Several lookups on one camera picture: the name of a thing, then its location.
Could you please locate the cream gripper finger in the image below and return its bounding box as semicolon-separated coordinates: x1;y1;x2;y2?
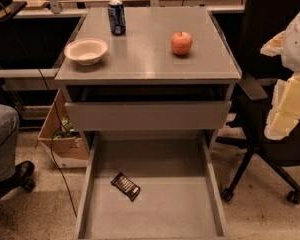
264;73;300;140
260;31;285;57

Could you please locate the black rxbar chocolate bar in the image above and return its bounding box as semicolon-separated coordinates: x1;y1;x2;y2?
111;173;141;202

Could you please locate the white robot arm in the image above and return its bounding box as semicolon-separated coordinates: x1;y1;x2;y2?
261;12;300;140

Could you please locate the grey drawer cabinet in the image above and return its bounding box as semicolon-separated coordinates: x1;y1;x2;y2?
54;6;243;152

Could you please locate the open grey middle drawer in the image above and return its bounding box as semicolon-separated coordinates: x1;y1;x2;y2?
73;136;230;240

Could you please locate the closed grey top drawer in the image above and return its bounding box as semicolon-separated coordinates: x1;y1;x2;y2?
65;101;231;131

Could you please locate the black office chair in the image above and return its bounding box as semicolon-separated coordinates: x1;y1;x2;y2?
217;0;300;205

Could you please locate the red apple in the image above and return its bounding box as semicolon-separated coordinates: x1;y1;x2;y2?
170;31;192;56

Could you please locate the blue soda can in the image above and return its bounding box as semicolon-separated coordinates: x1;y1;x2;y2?
108;0;126;35

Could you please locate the white paper bowl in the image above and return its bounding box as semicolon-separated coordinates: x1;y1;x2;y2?
64;38;108;66

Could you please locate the cardboard box on floor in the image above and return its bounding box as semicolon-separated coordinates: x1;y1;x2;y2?
38;89;88;168

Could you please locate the black shoe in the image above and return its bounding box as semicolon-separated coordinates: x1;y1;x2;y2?
0;161;35;199

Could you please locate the person leg in jeans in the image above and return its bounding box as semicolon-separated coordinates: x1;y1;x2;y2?
0;104;19;182

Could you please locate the black cable on floor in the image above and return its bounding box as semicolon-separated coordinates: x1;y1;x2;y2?
36;67;78;218

